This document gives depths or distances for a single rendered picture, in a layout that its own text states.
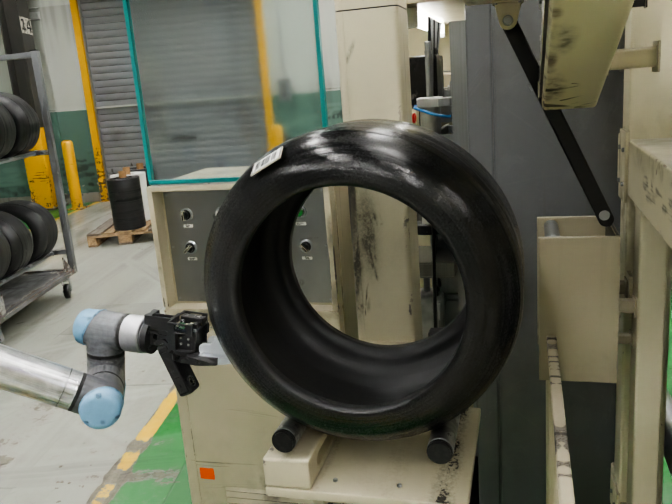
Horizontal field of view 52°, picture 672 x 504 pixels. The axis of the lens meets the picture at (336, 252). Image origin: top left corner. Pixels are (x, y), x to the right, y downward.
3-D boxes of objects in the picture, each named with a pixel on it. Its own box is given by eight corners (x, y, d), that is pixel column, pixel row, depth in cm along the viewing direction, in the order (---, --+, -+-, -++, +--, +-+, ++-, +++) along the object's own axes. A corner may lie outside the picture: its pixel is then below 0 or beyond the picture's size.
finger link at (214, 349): (241, 340, 128) (195, 333, 130) (240, 369, 130) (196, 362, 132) (247, 334, 131) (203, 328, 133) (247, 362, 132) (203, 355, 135)
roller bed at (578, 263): (537, 343, 157) (536, 216, 150) (606, 345, 153) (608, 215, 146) (539, 380, 138) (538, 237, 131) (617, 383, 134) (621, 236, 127)
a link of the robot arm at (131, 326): (119, 356, 135) (141, 341, 143) (140, 360, 134) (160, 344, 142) (117, 321, 133) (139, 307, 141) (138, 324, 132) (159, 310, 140)
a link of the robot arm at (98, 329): (93, 340, 145) (92, 301, 144) (139, 347, 143) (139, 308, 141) (69, 352, 138) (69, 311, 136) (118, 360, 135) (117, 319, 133)
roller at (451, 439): (456, 354, 147) (473, 367, 146) (443, 369, 148) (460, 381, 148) (436, 436, 114) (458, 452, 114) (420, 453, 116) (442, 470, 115)
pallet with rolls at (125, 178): (117, 225, 847) (108, 163, 829) (182, 219, 849) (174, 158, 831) (88, 247, 731) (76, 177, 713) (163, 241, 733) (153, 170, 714)
